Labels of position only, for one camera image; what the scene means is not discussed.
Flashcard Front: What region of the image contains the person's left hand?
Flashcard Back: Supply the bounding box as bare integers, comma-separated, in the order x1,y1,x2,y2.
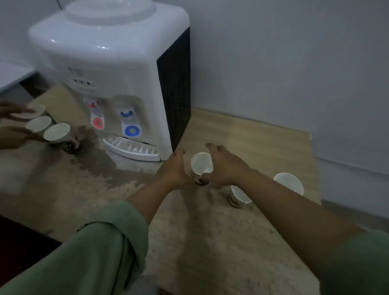
156,148,195,190

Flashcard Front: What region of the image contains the person's right hand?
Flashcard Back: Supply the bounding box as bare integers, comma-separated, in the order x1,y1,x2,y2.
202,143,256,188

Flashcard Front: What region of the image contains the white printed paper cup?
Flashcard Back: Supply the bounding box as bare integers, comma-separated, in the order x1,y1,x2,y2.
228,184,253,209
190,152,215,186
11,104,46,121
43,122,81,154
273,172,304,197
25,115,55,134

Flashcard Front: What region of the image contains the person's right forearm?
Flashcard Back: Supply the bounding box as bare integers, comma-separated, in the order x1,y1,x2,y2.
235,169,370,283

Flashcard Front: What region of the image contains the person's left forearm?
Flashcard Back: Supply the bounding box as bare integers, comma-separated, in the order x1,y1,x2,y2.
125,175,195,227

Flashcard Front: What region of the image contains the person's green left sleeve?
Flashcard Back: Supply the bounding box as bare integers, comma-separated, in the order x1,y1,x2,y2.
0,200,150,295

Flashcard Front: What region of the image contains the person's green sleeve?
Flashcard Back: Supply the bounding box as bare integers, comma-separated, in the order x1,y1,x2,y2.
0,200,150,295
319,228,389,295

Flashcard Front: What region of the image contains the person's green right sleeve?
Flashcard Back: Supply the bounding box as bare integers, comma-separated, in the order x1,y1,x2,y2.
319,228,389,295

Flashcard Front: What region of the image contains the wooden table with end panel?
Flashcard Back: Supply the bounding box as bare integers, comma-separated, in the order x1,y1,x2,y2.
0,83,323,295

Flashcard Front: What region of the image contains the white dispenser drip tray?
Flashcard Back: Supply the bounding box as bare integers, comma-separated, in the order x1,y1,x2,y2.
102,136,161,162

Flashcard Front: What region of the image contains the blue dispenser tap lever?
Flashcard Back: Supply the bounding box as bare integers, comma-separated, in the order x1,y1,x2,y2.
117,105,143,137

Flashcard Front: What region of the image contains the red dispenser tap lever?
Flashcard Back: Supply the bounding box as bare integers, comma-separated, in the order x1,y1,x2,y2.
83,98,105,130

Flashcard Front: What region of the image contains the white water dispenser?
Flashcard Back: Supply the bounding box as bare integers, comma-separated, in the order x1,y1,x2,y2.
28,0,191,162

